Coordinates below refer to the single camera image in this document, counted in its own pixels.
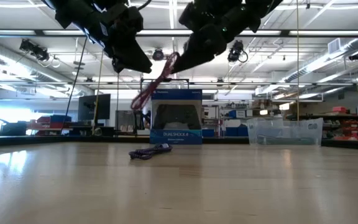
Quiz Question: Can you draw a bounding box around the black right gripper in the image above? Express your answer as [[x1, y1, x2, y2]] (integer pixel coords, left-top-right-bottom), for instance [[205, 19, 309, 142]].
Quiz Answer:
[[170, 0, 255, 75]]

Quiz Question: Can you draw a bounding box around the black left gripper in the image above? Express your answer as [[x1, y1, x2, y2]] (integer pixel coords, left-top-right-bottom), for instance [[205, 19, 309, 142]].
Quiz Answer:
[[73, 0, 154, 75]]

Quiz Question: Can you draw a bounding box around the maroon USB-C cable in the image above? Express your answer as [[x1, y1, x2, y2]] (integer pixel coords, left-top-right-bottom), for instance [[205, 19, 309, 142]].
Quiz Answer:
[[130, 52, 181, 111]]

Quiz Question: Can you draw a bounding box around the purple USB-C cable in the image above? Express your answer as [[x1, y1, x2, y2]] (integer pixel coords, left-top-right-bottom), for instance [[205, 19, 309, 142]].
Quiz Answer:
[[128, 142, 174, 161]]

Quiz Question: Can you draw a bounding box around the black ceiling fixture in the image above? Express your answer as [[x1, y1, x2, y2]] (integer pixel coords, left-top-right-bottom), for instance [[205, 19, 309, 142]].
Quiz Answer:
[[151, 47, 165, 62], [18, 38, 51, 63], [227, 39, 249, 64]]

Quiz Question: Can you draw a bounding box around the black computer monitor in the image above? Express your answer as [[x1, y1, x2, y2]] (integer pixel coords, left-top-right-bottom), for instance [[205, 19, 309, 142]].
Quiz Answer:
[[77, 93, 112, 122]]

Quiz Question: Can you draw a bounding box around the blue DualShock controller box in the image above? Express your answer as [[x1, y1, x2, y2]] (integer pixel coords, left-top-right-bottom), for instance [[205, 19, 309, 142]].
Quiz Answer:
[[149, 88, 204, 146]]

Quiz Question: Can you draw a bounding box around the clear plastic bin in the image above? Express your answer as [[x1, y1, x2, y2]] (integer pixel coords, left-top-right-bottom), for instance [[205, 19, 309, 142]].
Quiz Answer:
[[246, 116, 324, 147]]

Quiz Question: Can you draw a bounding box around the black hanging cable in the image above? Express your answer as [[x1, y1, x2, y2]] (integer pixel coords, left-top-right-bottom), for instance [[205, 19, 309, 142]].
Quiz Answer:
[[60, 37, 88, 136]]

